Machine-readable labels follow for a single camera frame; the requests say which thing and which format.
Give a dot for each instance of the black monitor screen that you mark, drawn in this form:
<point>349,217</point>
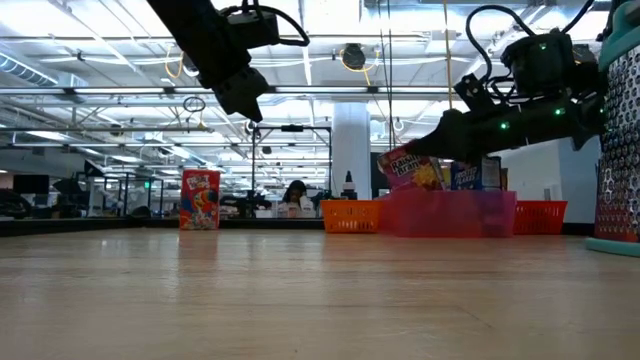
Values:
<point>376,175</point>

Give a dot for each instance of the pink plastic bin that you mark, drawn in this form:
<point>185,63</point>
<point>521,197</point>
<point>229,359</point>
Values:
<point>450,215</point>

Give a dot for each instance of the red Froot Loops cereal box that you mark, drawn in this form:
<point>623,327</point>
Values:
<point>200,200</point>

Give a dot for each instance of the red plastic basket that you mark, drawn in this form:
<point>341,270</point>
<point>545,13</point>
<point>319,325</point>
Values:
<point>542,217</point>

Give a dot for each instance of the dark bottle with black nozzle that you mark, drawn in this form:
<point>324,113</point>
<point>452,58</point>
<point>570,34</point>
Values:
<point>348,192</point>

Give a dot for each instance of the blue Frosted Flakes cereal box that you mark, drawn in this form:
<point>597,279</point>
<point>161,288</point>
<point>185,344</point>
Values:
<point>472,175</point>

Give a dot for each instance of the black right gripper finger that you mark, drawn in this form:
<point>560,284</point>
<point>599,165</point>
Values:
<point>447,137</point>

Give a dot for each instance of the orange plastic basket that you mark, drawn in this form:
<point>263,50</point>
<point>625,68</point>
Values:
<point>350,217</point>

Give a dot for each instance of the white building column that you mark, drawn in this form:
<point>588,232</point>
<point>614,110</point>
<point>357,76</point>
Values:
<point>352,145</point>

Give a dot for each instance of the person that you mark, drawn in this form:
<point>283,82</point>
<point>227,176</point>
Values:
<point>297,202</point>

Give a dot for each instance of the purple Raisin Bran cereal box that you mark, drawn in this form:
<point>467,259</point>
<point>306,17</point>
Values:
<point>407,175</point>

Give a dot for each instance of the black workstation frame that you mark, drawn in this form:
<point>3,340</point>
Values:
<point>253,160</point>

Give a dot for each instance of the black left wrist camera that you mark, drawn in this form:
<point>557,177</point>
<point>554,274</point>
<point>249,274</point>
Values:
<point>252,29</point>

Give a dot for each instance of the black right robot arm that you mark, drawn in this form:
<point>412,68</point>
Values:
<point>590,90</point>

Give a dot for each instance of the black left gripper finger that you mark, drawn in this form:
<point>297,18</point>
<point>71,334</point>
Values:
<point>250,114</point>

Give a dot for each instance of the black aluminium table frame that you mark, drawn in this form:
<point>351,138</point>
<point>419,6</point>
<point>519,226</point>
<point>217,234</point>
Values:
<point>275,224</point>

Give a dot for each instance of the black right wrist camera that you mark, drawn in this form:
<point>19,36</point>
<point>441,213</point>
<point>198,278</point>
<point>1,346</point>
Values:
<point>540,62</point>

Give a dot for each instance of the long light strip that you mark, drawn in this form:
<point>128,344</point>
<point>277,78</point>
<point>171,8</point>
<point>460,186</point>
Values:
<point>350,90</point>

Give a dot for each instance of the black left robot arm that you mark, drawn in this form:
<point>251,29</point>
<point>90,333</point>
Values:
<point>200,30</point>

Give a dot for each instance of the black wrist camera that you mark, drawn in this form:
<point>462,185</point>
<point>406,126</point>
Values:
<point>540,62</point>
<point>252,29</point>

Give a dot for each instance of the teal metal box grater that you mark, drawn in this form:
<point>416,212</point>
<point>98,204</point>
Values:
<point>622,150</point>

